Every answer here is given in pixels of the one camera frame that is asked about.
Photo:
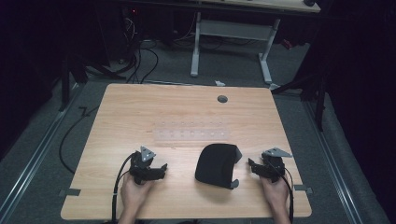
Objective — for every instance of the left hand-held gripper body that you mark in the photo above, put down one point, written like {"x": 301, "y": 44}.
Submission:
{"x": 140, "y": 169}

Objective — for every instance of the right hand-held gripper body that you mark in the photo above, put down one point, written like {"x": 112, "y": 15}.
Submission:
{"x": 274, "y": 166}

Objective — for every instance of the black cap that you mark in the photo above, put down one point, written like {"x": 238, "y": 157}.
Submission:
{"x": 214, "y": 165}

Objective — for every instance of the person's left hand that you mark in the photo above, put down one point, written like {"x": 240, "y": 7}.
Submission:
{"x": 132, "y": 196}

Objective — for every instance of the person's right hand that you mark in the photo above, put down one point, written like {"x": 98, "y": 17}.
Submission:
{"x": 277, "y": 194}

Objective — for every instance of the grey tape piece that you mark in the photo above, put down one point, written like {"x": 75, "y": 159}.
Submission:
{"x": 302, "y": 188}
{"x": 70, "y": 192}

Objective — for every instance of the black metal stand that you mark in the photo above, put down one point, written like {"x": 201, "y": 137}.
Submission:
{"x": 65, "y": 81}
{"x": 319, "y": 99}

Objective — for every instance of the white paper scrap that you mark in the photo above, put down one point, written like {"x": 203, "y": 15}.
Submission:
{"x": 219, "y": 83}

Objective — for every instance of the red object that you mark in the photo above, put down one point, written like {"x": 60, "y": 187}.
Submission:
{"x": 287, "y": 44}

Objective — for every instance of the wooden desk top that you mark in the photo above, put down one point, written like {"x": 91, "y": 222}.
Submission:
{"x": 280, "y": 4}

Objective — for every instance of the black computer mouse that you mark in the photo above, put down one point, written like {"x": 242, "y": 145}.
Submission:
{"x": 309, "y": 2}

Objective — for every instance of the metal floor rail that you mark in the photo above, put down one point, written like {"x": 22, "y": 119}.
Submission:
{"x": 334, "y": 168}
{"x": 34, "y": 158}

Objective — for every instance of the white metal desk frame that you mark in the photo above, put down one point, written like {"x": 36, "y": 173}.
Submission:
{"x": 232, "y": 30}

